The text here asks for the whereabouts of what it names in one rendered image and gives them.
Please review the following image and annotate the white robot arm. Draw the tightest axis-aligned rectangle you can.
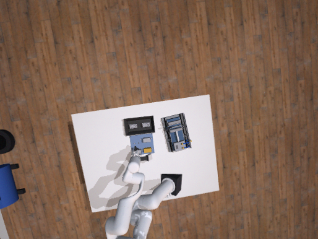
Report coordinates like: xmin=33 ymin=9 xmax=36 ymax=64
xmin=105 ymin=154 xmax=175 ymax=239

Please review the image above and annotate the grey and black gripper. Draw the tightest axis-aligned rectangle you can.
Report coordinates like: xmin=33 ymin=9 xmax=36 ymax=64
xmin=131 ymin=146 xmax=140 ymax=157

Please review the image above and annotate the yellow rectangular block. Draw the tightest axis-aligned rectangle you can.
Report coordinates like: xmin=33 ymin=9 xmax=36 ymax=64
xmin=144 ymin=147 xmax=152 ymax=153

